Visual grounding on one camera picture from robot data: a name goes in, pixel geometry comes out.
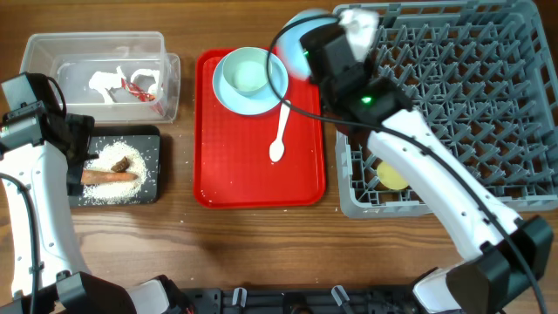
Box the white rice pile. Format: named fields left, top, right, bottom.
left=79, top=140, right=148, bottom=205

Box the small blue bowl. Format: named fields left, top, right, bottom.
left=276, top=9, right=338, bottom=80

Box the carrot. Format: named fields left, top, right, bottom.
left=81, top=170, right=138, bottom=185

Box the brown food scrap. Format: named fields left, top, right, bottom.
left=111, top=157, right=130, bottom=173

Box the red snack wrapper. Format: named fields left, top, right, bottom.
left=121, top=78, right=164, bottom=115

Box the green bowl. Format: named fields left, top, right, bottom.
left=222, top=47, right=271, bottom=96

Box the light blue plate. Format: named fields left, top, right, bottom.
left=213, top=54, right=289, bottom=116

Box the yellow cup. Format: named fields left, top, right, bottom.
left=377, top=161, right=409, bottom=190

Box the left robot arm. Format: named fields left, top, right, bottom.
left=1, top=72, right=174, bottom=313

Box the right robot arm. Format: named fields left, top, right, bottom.
left=300, top=23, right=554, bottom=313

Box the grey dishwasher rack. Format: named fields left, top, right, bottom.
left=333, top=0, right=558, bottom=219

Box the black plastic tray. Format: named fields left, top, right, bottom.
left=69, top=126, right=161, bottom=208

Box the clear plastic bin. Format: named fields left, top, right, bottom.
left=20, top=31, right=180, bottom=125

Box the white plastic spoon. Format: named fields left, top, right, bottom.
left=269, top=100, right=291, bottom=162

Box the red serving tray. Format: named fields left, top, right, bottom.
left=193, top=49, right=326, bottom=209

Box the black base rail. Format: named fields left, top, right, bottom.
left=183, top=286, right=421, bottom=314

